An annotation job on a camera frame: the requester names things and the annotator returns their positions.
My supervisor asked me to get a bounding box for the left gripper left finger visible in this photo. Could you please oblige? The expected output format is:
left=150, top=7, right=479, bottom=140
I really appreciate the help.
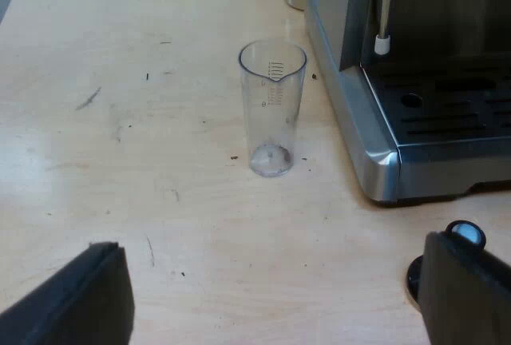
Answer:
left=0, top=242, right=136, bottom=345

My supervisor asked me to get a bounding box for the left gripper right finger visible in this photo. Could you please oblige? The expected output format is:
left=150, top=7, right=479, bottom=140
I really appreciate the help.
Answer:
left=417, top=231, right=511, bottom=345

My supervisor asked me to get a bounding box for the steel espresso machine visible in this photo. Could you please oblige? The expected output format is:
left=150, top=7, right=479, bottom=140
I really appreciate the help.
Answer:
left=304, top=0, right=511, bottom=204

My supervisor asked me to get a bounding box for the small black tamper with knob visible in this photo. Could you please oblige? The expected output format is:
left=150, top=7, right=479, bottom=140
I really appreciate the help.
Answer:
left=405, top=220, right=488, bottom=305

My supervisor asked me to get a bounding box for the clear measuring glass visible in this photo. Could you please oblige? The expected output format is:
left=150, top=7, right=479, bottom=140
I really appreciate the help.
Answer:
left=238, top=39, right=309, bottom=178

